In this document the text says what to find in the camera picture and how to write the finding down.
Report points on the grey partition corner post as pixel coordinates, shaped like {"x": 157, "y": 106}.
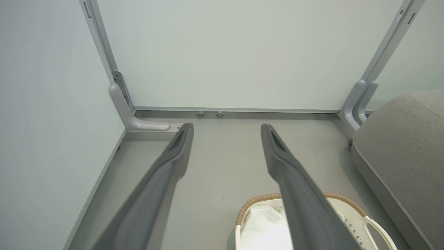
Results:
{"x": 392, "y": 38}
{"x": 104, "y": 45}

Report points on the grey partition bottom rail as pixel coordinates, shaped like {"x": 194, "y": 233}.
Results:
{"x": 242, "y": 109}

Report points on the grey fabric sofa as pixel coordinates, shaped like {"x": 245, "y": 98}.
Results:
{"x": 406, "y": 152}

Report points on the small round partition glide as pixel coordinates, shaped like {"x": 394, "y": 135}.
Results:
{"x": 200, "y": 113}
{"x": 220, "y": 113}

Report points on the long grey partition foot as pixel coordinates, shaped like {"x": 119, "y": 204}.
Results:
{"x": 138, "y": 123}

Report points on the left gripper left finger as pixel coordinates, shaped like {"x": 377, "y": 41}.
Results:
{"x": 156, "y": 194}

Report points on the short grey partition foot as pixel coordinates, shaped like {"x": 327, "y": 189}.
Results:
{"x": 364, "y": 104}
{"x": 350, "y": 111}

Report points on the white sleeveless top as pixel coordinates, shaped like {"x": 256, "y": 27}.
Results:
{"x": 265, "y": 229}

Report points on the wicker laundry basket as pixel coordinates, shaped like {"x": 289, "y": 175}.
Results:
{"x": 350, "y": 215}

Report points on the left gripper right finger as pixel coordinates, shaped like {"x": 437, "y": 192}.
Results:
{"x": 301, "y": 201}

